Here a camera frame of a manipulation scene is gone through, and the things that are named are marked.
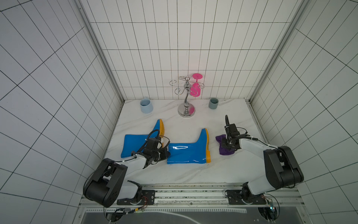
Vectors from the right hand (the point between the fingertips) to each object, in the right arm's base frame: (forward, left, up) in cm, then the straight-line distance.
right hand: (225, 141), depth 95 cm
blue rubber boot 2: (-11, +20, +3) cm, 22 cm away
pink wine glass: (+35, +21, +15) cm, 44 cm away
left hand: (-13, +38, 0) cm, 40 cm away
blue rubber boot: (-7, +64, +2) cm, 65 cm away
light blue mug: (+23, +60, +8) cm, 65 cm away
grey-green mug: (+31, +6, +6) cm, 32 cm away
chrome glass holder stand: (+27, +28, +1) cm, 39 cm away
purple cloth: (-9, +3, +3) cm, 10 cm away
